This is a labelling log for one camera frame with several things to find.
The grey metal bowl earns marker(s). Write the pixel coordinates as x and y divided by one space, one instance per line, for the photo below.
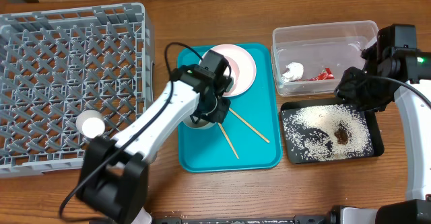
201 125

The wooden chopstick right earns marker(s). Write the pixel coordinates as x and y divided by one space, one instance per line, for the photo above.
249 125

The grey plastic dish rack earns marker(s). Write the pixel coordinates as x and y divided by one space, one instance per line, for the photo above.
55 65

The small pink bowl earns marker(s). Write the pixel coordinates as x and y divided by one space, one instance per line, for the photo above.
234 90

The black food waste tray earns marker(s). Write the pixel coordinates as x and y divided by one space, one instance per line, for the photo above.
377 140

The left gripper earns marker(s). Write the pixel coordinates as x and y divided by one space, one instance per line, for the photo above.
217 113

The food scraps and rice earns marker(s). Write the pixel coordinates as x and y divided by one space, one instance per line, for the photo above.
330 133

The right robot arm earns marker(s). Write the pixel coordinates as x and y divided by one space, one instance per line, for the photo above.
399 75

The white paper cup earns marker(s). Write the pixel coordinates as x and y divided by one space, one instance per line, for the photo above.
90 123

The teal serving tray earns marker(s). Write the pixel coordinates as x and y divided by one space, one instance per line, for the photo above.
208 151

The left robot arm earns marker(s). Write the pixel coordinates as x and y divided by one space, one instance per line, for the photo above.
114 175

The large white plate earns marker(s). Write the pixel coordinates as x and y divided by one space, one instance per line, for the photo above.
246 63

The white tissue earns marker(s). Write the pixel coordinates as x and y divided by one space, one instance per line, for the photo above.
294 72

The wooden chopstick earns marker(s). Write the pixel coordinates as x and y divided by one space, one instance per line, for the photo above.
228 140
249 125

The red snack wrapper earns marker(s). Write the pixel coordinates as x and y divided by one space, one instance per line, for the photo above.
325 74

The wooden chopstick left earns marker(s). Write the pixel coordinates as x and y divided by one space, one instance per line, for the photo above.
228 140

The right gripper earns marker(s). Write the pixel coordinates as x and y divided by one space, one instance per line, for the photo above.
345 91

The clear plastic waste bin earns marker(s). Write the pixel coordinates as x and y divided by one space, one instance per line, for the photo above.
337 46

